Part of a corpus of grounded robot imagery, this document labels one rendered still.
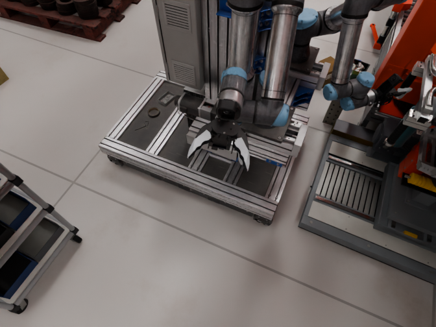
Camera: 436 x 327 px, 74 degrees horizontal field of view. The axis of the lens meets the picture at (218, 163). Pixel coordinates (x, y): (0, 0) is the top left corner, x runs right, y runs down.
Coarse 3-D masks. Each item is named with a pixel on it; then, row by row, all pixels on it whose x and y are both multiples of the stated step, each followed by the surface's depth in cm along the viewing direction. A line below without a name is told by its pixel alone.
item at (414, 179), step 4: (404, 176) 154; (408, 176) 152; (412, 176) 151; (416, 176) 150; (420, 176) 150; (424, 176) 150; (408, 180) 154; (412, 180) 151; (416, 180) 150; (420, 180) 149; (424, 180) 149; (428, 180) 149; (416, 184) 151; (420, 184) 150; (424, 184) 149; (428, 184) 149; (432, 184) 148; (424, 188) 152; (428, 188) 149; (432, 188) 148
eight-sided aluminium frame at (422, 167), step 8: (424, 136) 154; (432, 136) 154; (424, 144) 151; (432, 144) 151; (424, 152) 148; (432, 152) 148; (424, 160) 146; (432, 160) 146; (424, 168) 140; (432, 168) 131; (432, 176) 128
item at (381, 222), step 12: (384, 180) 195; (384, 192) 187; (384, 204) 184; (384, 216) 180; (384, 228) 176; (396, 228) 174; (408, 228) 176; (408, 240) 175; (420, 240) 170; (432, 240) 170
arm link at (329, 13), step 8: (384, 0) 104; (392, 0) 105; (400, 0) 106; (328, 8) 139; (336, 8) 134; (376, 8) 113; (328, 16) 139; (336, 16) 134; (328, 24) 140; (336, 24) 138; (328, 32) 146; (336, 32) 149
